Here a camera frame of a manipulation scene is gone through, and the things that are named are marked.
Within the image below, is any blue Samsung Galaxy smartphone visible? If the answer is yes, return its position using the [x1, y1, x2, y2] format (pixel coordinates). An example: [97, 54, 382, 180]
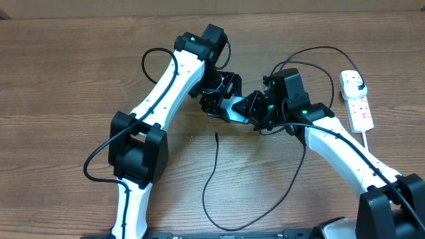
[220, 96, 249, 124]

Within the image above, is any black USB charging cable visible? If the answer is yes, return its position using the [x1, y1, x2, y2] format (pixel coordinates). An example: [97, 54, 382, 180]
[201, 46, 366, 232]

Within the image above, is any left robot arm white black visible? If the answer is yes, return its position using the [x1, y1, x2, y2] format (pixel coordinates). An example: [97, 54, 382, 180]
[108, 25, 248, 238]

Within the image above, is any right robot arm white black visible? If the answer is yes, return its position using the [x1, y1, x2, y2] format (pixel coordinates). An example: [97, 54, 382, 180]
[232, 68, 424, 239]

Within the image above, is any white charger adapter plug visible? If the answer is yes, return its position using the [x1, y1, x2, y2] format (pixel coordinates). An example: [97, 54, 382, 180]
[341, 82, 368, 101]

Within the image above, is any white power strip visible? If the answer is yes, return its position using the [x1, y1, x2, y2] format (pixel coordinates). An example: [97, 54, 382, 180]
[339, 70, 374, 133]

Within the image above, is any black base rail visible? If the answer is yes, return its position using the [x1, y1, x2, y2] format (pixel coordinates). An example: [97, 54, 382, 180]
[79, 228, 319, 239]

